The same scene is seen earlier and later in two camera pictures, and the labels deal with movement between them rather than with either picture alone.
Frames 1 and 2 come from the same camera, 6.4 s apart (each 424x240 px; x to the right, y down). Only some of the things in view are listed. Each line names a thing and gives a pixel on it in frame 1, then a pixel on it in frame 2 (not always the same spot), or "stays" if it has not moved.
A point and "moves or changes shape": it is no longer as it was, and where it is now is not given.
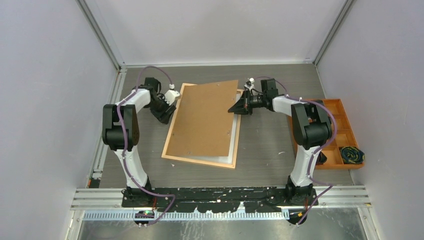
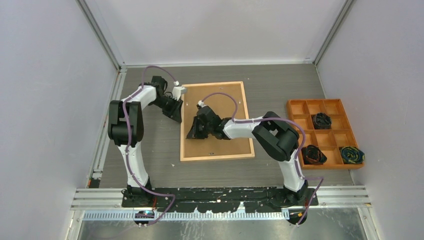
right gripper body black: (254, 101) -> (201, 131)
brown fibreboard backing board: (202, 124) moves or changes shape
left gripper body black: (159, 108) -> (171, 107)
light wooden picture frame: (237, 136) -> (228, 100)
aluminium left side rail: (102, 149) stays
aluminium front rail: (112, 198) stays
